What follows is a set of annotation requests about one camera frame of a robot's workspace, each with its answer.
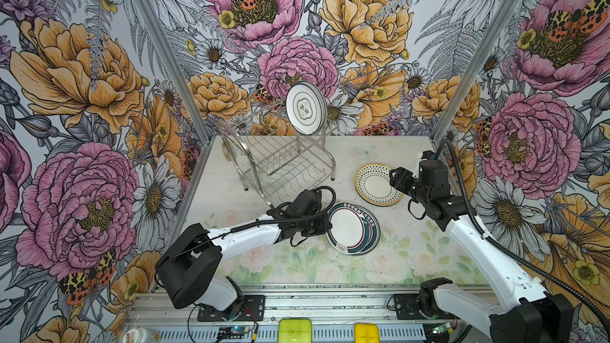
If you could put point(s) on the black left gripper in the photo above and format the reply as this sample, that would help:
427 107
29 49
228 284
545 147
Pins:
323 225

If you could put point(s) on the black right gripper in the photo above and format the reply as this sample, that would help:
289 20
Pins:
401 177

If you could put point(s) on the white plate grey swirl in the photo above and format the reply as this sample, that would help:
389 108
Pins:
349 232

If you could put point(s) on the silver metal dish rack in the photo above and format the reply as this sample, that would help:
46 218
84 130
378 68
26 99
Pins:
278 168

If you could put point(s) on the white plate yellow rim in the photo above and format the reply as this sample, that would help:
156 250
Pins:
372 185

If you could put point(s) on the white plate teal rim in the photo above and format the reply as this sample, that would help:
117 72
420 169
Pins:
306 108

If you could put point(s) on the white plate red rim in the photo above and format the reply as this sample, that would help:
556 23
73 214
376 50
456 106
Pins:
376 231

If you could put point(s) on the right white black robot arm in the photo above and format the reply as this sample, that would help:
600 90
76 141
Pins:
525 311

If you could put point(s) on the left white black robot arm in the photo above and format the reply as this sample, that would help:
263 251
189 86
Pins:
187 270

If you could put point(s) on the green plastic box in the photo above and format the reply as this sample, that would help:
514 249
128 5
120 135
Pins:
295 331

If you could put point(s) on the yellow plastic box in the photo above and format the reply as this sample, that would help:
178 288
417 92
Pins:
366 333

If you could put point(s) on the white round container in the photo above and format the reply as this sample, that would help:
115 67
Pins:
141 335

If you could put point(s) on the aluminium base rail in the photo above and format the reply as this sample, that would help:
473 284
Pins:
333 311

